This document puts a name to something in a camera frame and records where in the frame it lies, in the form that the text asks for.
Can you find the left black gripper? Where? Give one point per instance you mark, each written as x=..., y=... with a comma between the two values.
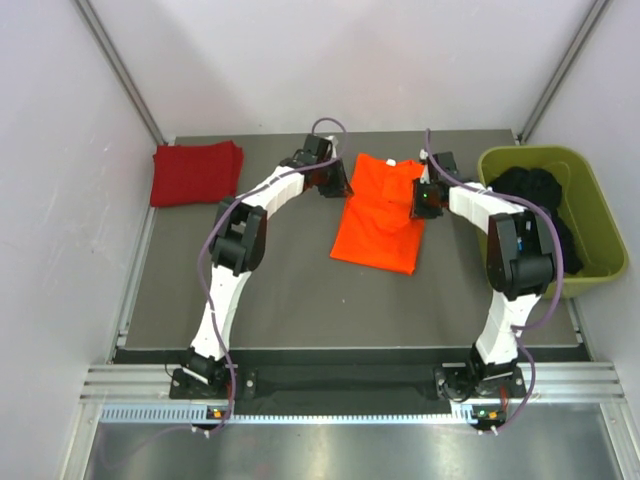
x=339, y=186

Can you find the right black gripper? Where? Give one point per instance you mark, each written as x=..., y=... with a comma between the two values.
x=418, y=209

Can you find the orange t shirt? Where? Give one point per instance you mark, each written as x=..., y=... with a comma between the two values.
x=376, y=229

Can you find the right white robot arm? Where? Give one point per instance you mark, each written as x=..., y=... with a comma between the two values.
x=518, y=280

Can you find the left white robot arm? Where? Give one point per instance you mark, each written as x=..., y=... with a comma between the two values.
x=235, y=248

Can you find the black t shirt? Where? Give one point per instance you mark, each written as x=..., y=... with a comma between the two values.
x=542, y=189

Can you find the folded red t shirt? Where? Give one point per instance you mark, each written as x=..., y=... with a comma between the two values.
x=202, y=174

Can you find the olive green plastic bin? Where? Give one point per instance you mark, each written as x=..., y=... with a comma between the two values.
x=583, y=208

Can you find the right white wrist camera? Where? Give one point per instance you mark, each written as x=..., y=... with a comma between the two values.
x=425, y=159

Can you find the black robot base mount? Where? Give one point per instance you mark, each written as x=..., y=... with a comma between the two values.
x=336, y=382

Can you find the slotted grey cable duct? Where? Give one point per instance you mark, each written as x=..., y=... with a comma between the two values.
x=208, y=415

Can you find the right aluminium frame post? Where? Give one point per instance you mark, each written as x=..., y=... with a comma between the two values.
x=594, y=14

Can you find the aluminium frame post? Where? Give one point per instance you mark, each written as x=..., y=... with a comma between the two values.
x=99, y=33
x=594, y=14

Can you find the left aluminium frame post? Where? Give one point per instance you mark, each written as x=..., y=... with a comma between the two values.
x=99, y=33

